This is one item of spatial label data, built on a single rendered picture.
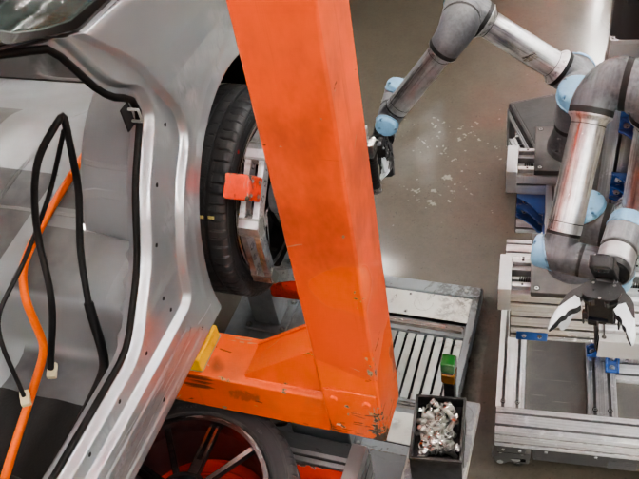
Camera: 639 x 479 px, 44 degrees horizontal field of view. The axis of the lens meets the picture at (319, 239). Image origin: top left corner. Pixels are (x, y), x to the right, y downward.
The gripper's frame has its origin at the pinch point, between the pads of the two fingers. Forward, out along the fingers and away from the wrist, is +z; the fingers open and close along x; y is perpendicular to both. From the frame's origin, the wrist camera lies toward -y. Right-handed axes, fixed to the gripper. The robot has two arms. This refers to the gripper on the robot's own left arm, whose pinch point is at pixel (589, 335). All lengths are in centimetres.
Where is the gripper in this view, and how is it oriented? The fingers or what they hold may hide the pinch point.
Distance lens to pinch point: 155.9
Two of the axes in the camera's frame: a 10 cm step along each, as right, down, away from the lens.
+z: -4.4, 6.8, -5.9
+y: 2.6, 7.3, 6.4
